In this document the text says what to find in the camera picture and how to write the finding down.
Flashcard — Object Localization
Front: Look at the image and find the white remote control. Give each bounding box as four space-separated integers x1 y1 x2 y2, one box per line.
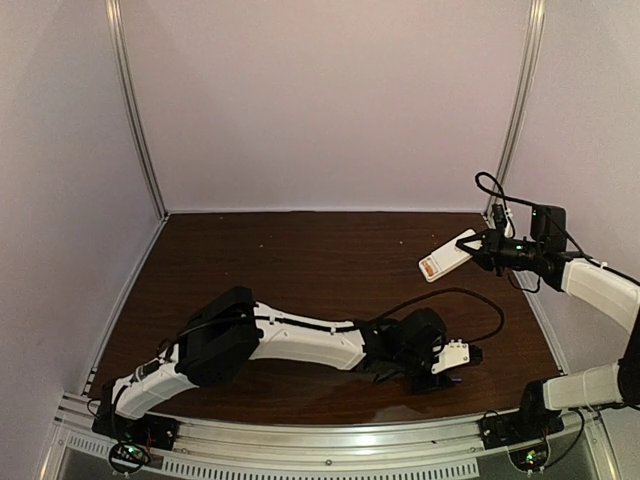
418 229 476 283

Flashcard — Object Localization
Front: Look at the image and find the orange AAA battery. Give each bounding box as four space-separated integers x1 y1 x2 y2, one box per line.
423 259 439 278

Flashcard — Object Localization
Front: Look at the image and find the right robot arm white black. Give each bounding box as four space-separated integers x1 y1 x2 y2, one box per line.
455 204 639 429

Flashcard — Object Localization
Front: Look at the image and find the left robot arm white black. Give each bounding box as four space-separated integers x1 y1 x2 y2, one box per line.
96 287 453 430

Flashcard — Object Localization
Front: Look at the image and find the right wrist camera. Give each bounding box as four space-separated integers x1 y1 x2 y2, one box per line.
491 203 516 239

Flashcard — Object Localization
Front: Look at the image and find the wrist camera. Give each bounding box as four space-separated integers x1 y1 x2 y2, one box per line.
431 340 483 375
491 203 516 239

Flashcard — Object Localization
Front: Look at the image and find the right black camera cable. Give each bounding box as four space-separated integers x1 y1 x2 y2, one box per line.
473 171 536 209

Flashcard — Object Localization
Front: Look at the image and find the black camera cable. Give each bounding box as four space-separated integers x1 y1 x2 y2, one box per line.
473 171 536 209
369 287 505 351

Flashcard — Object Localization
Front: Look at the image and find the left black camera cable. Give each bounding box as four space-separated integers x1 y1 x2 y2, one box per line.
369 287 505 351

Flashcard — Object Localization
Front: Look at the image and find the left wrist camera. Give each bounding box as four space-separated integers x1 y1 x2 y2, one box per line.
431 340 483 375

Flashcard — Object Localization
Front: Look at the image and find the right aluminium corner post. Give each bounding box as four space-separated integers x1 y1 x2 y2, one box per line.
487 0 547 215

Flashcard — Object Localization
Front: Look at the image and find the aluminium corner post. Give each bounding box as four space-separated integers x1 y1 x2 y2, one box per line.
487 0 547 215
105 0 169 220

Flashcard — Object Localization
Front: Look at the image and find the front aluminium rail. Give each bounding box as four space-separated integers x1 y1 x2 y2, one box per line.
49 394 606 480

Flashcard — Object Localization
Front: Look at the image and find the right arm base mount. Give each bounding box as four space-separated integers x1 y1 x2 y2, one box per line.
477 381 564 475

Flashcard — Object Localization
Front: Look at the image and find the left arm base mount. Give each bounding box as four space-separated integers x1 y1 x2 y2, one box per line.
87 399 179 477

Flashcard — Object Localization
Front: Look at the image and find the left aluminium corner post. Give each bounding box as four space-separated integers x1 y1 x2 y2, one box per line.
105 0 169 220

